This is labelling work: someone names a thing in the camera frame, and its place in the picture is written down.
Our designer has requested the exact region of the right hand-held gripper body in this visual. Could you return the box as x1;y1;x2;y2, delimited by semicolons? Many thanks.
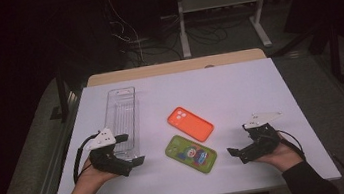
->
233;110;288;165

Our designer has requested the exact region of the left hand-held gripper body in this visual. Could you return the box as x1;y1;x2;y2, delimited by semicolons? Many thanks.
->
83;125;134;182

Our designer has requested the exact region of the clear plastic rack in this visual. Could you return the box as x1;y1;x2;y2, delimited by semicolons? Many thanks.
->
98;86;147;164

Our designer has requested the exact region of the green cartoon phone case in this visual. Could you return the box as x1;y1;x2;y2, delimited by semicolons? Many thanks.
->
162;130;220;179

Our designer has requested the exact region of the orange phone case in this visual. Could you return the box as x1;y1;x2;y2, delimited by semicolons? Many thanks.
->
164;102;217;148

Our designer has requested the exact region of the person's left hand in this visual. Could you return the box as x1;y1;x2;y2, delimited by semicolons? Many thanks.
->
66;154;121;194

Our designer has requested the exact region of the person's right hand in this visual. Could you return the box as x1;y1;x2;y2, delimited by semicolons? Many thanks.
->
254;130;305;176

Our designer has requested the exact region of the white table mat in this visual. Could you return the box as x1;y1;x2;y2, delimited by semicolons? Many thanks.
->
36;51;343;194

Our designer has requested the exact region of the black metal stand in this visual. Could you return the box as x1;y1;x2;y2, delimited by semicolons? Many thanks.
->
43;67;73;124
325;20;344;85

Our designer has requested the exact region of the wooden table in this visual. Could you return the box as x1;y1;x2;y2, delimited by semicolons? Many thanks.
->
85;46;268;88

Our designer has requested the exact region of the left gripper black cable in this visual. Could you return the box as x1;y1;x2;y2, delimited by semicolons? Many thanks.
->
67;132;106;184

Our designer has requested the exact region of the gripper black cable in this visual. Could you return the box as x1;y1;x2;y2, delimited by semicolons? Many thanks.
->
276;126;307;164
67;132;106;184

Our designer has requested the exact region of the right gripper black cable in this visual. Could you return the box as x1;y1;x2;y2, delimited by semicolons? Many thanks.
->
276;126;307;164

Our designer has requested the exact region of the tangle of floor cables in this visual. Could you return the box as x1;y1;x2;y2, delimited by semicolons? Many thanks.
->
103;0;233;71

